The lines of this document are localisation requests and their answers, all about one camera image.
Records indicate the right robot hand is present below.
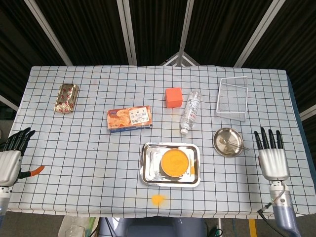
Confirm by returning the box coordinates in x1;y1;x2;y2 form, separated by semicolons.
254;126;290;182

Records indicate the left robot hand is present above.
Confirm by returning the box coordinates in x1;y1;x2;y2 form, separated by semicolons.
0;127;45;186

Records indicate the metal spoon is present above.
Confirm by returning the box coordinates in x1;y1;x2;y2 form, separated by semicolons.
219;138;250;151

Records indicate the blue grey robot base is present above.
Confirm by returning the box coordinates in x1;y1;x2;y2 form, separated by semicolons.
98;216;207;237

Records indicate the beige bowl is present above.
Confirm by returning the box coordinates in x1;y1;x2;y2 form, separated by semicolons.
160;149;191;178

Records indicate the orange powder pile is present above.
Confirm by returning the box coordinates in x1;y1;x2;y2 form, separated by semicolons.
151;194;166;207

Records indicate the round steel plate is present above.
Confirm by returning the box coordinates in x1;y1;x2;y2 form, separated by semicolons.
213;127;244;158

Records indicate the checked tablecloth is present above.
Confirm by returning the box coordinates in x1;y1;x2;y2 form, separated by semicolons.
6;65;316;219

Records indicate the gold foil snack packet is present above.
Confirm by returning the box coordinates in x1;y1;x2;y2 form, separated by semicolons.
54;83;79;114

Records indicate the clear plastic bag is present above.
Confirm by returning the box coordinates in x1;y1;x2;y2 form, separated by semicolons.
58;216;98;237

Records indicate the clear plastic water bottle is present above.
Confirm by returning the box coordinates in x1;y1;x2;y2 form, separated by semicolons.
180;89;202;135

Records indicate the orange cube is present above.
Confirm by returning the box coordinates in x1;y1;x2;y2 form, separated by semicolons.
164;87;184;109

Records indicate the rectangular steel tray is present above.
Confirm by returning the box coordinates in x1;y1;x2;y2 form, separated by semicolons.
140;142;201;189

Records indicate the orange biscuit box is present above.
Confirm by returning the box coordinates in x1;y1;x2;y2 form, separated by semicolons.
106;105;153;134

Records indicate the white triangular screen foot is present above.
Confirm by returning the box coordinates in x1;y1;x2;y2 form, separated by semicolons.
160;51;200;67

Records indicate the black folding partition screen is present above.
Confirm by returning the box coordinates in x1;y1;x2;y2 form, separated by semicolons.
0;0;316;124

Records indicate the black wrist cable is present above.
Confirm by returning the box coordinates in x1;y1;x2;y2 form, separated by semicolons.
257;184;290;233

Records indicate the white wire mesh basket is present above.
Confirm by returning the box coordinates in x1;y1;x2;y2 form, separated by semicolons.
215;75;248;122

